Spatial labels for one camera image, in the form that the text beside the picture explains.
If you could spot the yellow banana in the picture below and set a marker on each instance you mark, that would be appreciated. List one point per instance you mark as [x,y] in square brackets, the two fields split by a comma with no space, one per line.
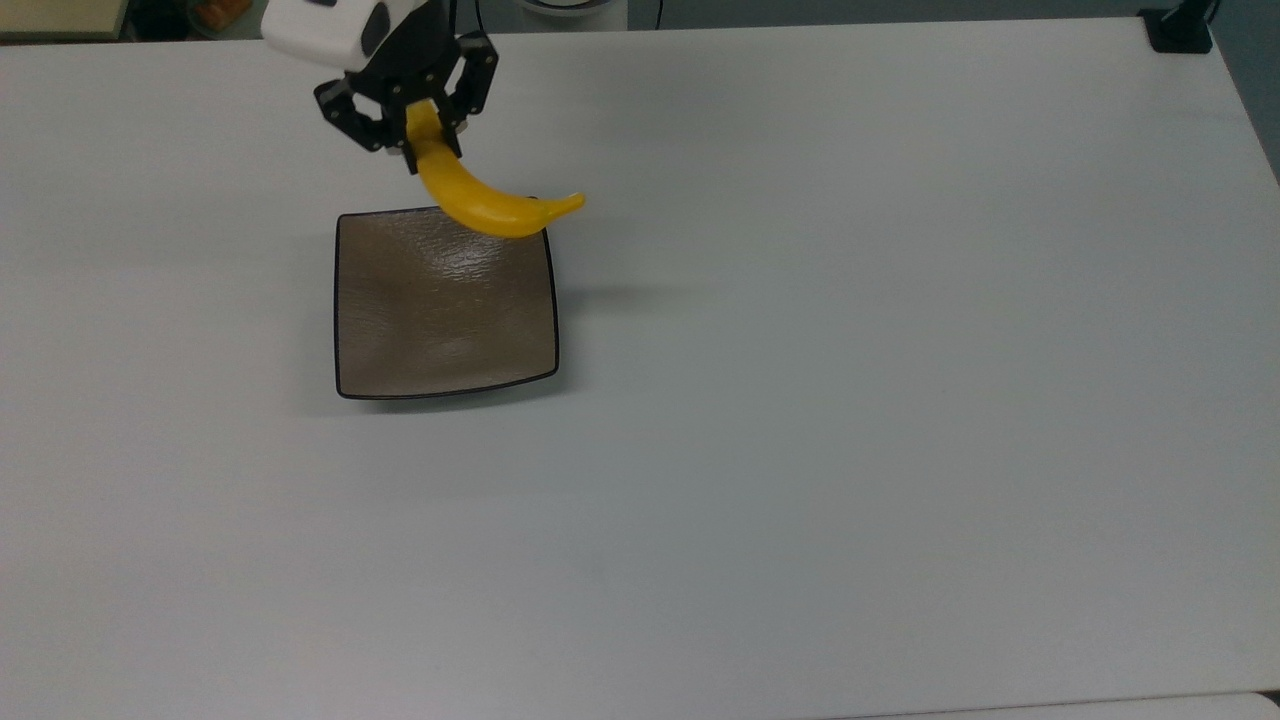
[480,205]

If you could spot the square brown ceramic plate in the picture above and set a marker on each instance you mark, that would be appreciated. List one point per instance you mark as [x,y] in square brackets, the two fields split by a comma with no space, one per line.
[445,305]

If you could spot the beige board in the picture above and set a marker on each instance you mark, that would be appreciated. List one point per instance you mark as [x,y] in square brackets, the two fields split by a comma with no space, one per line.
[60,15]

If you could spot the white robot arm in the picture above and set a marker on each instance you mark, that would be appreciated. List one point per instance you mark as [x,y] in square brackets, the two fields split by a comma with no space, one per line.
[320,30]

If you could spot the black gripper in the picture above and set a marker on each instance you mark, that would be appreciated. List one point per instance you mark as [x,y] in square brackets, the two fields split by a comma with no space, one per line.
[415,60]

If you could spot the orange object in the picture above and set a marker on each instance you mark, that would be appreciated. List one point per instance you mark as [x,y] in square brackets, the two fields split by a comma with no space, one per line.
[222,10]

